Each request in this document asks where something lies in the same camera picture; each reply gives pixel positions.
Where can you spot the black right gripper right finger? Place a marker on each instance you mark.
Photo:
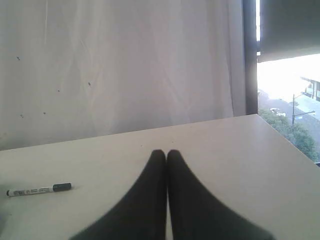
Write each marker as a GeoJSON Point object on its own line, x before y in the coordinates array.
{"type": "Point", "coordinates": [196, 214]}

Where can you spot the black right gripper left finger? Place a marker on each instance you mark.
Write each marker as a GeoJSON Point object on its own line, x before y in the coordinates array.
{"type": "Point", "coordinates": [141, 214]}

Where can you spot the black white marker pen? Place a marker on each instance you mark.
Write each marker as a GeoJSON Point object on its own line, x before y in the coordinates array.
{"type": "Point", "coordinates": [61, 187]}

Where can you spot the white backdrop curtain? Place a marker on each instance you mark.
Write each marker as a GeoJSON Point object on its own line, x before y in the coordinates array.
{"type": "Point", "coordinates": [74, 69]}

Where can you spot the dark window frame post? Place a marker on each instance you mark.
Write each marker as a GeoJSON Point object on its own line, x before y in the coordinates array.
{"type": "Point", "coordinates": [250, 56]}

